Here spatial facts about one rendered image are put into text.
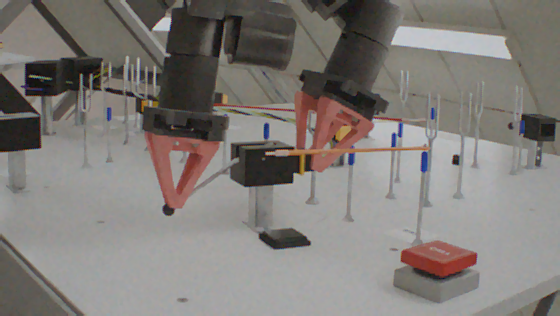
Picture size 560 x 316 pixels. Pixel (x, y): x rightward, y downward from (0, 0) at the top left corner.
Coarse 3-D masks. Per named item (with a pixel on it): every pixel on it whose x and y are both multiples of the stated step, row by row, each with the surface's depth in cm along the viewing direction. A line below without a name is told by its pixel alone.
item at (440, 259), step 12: (408, 252) 61; (420, 252) 61; (432, 252) 61; (444, 252) 61; (456, 252) 61; (468, 252) 61; (408, 264) 61; (420, 264) 60; (432, 264) 59; (444, 264) 58; (456, 264) 59; (468, 264) 60; (432, 276) 60; (444, 276) 60
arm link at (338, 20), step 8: (304, 0) 80; (312, 0) 79; (320, 0) 79; (344, 0) 79; (352, 0) 82; (312, 8) 79; (320, 8) 79; (328, 8) 79; (336, 8) 79; (344, 8) 84; (320, 16) 82; (328, 16) 80; (336, 16) 86; (344, 16) 85; (336, 24) 90; (344, 24) 85
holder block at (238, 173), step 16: (240, 144) 77; (256, 144) 77; (240, 160) 76; (256, 160) 75; (272, 160) 76; (288, 160) 77; (240, 176) 76; (256, 176) 75; (272, 176) 76; (288, 176) 77
